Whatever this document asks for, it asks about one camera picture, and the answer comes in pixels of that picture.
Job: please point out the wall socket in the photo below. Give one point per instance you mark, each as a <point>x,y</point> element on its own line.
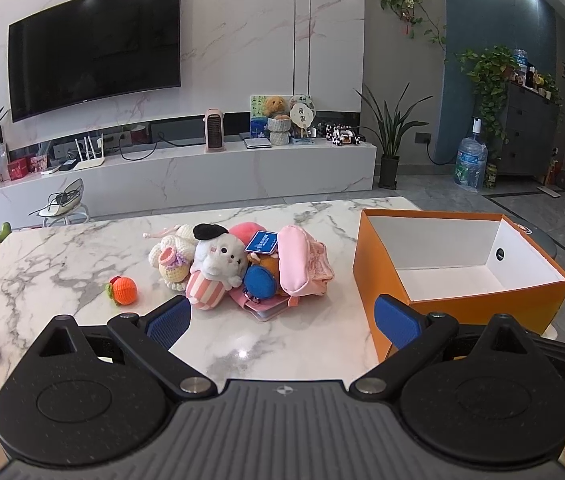
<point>422,138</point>

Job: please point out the red gift box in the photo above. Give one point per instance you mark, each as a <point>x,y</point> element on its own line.
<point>18,169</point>

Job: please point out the blue water jug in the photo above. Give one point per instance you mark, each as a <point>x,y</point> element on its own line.
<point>470,162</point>

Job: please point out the pink snap card wallet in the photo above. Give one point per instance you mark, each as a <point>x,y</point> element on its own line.
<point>270,310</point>

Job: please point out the long-leaf potted plant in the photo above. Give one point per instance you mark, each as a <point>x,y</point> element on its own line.
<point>390,165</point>

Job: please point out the grey chest of drawers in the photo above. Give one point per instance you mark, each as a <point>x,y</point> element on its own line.
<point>527,130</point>

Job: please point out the white plush with black beret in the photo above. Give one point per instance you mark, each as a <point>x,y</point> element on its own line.
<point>220,260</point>

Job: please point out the brown plush toy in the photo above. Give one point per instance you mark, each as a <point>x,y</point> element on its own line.
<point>265,261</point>

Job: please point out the hanging vine plant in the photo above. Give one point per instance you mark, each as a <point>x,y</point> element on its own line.
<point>407,5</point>

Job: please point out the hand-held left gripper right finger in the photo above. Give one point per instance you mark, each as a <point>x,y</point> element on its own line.
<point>397,322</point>

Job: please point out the blue label tag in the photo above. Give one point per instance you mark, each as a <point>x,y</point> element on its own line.
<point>261,241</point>

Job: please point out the small black device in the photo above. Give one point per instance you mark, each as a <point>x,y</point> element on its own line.
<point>67,164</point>

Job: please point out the round paper fan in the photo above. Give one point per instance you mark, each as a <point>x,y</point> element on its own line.
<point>302,110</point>

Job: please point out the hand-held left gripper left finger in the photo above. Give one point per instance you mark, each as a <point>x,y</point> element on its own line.
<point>170,322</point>

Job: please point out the flat blue box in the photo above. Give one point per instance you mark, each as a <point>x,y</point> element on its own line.
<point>302,141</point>

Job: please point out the black curved television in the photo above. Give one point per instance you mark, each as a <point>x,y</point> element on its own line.
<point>92,50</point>

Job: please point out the black and white toy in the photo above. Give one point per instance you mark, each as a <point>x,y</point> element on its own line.
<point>342,136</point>

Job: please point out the cream crochet doll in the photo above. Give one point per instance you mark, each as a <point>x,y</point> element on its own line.
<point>170,257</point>

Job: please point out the white marble television cabinet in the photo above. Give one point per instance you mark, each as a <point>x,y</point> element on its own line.
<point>212,175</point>

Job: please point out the blue round coin purse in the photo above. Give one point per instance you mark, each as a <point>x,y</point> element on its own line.
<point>261,282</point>

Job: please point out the white wifi router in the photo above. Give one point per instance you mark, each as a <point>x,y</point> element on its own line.
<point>87,161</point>

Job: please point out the orange crochet fruit toy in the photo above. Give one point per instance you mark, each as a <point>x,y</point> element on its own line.
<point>125,291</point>

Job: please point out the pink space heater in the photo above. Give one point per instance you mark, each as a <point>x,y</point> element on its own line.
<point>215,132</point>

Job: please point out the brown teddy bear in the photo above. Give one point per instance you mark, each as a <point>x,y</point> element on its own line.
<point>275,106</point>

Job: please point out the grey knitted pot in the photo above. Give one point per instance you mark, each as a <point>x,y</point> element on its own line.
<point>279,131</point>

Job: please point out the pink printed box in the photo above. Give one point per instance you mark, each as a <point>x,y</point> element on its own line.
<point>38,163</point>

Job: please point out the pink fabric pouch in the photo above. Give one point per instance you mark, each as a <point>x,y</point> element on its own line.
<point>297,260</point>

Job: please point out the trailing pothos plant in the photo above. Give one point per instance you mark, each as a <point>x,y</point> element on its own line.
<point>487,75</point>

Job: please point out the orange cardboard box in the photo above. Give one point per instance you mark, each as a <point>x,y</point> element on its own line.
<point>462,320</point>

